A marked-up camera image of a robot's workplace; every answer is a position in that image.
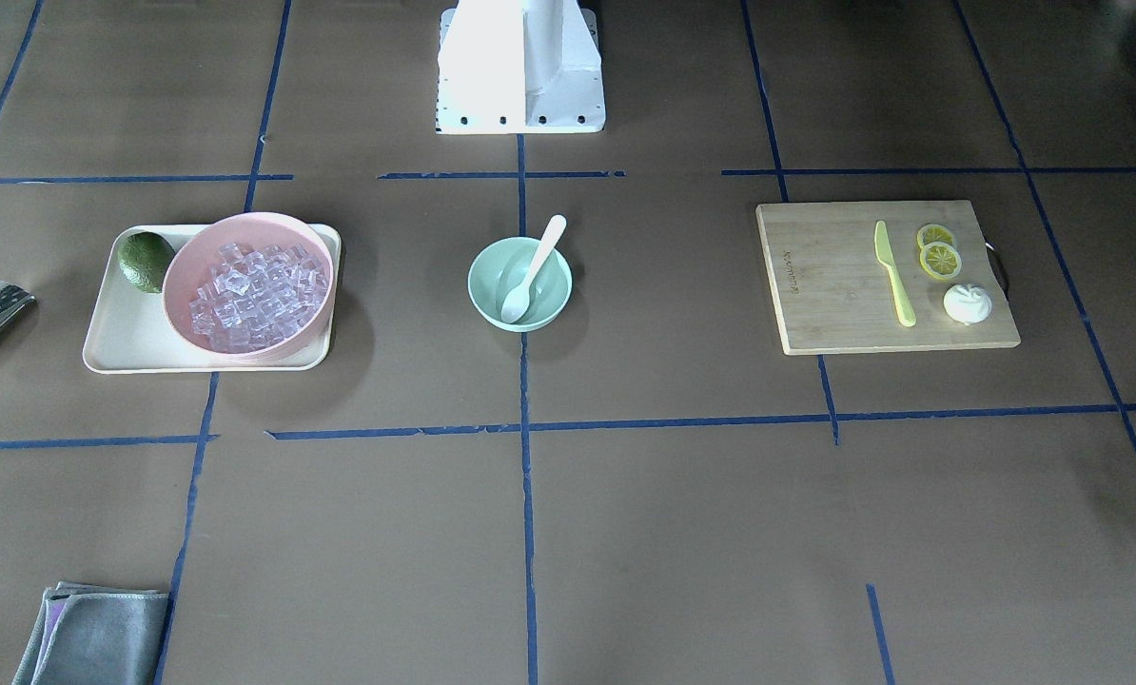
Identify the white steamed bun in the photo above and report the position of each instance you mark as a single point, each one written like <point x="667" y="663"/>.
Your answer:
<point x="967" y="304"/>

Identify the folded grey cloth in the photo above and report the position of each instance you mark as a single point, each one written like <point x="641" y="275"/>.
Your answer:
<point x="91" y="634"/>

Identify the lemon slice upper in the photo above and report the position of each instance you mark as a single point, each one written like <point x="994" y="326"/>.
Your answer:
<point x="934" y="233"/>

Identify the bamboo cutting board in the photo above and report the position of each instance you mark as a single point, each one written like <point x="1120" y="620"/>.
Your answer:
<point x="832" y="297"/>

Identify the pink bowl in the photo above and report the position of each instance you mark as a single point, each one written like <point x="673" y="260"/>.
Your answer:
<point x="191" y="268"/>

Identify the lemon slice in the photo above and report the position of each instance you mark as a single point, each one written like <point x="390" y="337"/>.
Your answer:
<point x="934" y="233"/>
<point x="940" y="260"/>

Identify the white plastic spoon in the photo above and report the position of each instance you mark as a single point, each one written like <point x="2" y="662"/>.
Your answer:
<point x="517" y="301"/>

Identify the yellow plastic knife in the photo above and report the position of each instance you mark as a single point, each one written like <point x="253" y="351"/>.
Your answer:
<point x="904" y="311"/>

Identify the lemon slice lower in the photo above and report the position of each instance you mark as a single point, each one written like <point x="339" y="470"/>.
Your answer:
<point x="940" y="260"/>

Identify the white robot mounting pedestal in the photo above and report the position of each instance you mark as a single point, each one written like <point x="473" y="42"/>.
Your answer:
<point x="519" y="67"/>

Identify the green lime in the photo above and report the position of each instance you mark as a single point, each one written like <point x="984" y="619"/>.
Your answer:
<point x="144" y="259"/>

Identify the cream plastic tray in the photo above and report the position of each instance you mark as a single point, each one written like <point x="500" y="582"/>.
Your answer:
<point x="129" y="331"/>

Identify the clear ice cubes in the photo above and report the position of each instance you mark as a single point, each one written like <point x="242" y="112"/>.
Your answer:
<point x="256" y="299"/>

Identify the mint green bowl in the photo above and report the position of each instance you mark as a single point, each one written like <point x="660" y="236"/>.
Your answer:
<point x="501" y="267"/>

